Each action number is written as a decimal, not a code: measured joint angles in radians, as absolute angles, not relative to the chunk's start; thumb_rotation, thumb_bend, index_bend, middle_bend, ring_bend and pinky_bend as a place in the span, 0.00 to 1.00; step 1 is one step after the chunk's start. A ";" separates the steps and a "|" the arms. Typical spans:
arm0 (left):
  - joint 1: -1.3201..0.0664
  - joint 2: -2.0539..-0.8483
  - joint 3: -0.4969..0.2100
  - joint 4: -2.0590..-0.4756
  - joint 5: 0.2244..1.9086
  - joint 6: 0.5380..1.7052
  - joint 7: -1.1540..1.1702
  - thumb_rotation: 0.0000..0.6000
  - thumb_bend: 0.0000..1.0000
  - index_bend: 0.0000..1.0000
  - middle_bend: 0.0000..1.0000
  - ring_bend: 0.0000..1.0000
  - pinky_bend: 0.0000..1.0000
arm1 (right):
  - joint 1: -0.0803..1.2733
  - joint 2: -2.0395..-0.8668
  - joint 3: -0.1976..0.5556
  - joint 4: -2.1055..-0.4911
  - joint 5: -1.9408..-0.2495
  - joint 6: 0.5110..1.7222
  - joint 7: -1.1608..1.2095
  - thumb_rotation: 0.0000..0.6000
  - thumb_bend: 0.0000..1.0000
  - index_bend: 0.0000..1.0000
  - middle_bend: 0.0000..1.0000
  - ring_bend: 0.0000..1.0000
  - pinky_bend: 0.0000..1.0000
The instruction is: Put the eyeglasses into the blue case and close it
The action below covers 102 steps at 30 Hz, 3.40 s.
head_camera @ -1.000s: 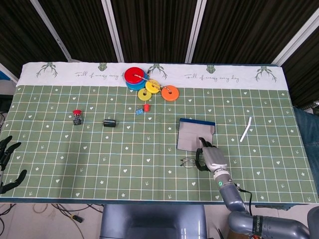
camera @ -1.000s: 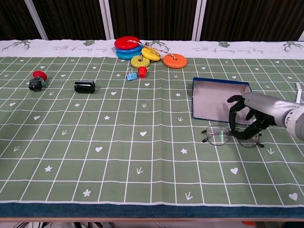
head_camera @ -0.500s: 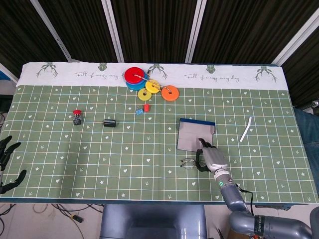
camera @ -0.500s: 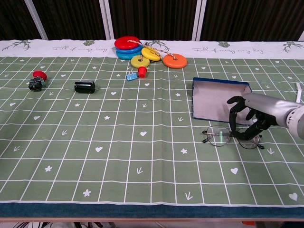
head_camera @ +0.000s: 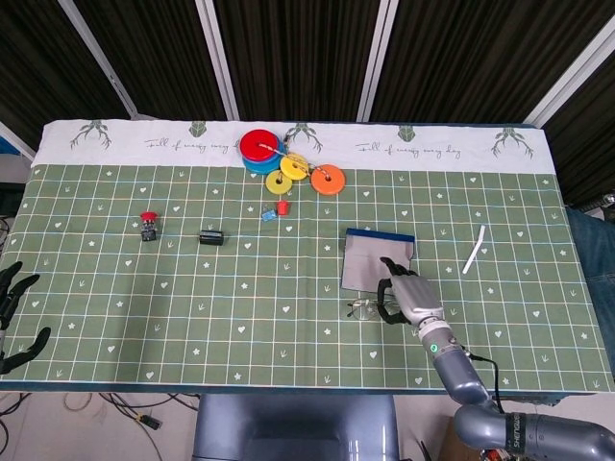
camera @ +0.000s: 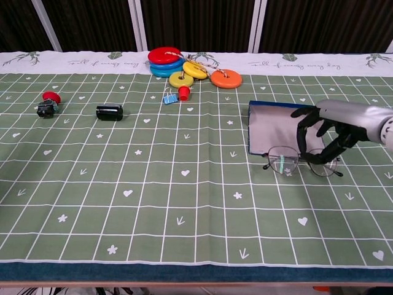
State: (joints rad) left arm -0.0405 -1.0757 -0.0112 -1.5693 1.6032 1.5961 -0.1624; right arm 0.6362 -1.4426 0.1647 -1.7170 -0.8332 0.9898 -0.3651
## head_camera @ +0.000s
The blue binder clip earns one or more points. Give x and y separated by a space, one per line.
268 216

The black ferrite clamp block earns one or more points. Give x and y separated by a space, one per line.
211 238

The black-framed eyeglasses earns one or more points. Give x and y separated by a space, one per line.
363 309

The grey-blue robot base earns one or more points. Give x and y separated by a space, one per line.
293 427

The green checked tablecloth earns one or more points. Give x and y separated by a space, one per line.
240 298

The small red cup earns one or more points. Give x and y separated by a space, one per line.
283 208

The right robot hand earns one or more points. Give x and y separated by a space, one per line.
418 298

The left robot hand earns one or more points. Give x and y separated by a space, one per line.
10 293

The white partition post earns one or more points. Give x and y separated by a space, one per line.
572 72
216 53
96 53
377 53

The blue glasses case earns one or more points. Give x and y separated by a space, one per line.
365 259

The blue denim jeans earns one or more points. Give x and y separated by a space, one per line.
593 259

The black floor plug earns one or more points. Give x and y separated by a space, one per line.
149 421

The red emergency stop button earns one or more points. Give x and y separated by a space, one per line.
149 230

